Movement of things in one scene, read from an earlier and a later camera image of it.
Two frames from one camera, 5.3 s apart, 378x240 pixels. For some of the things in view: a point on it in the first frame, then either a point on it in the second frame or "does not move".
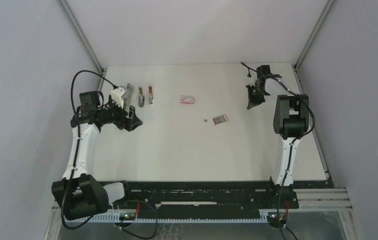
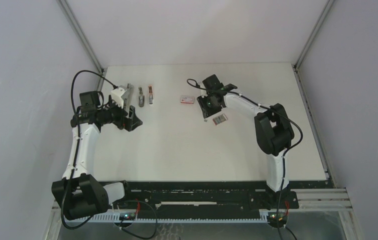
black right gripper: (253, 102) to (208, 112)
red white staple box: (187, 99) does not move
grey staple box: (220, 119) does not move
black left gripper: (130, 124) does not move
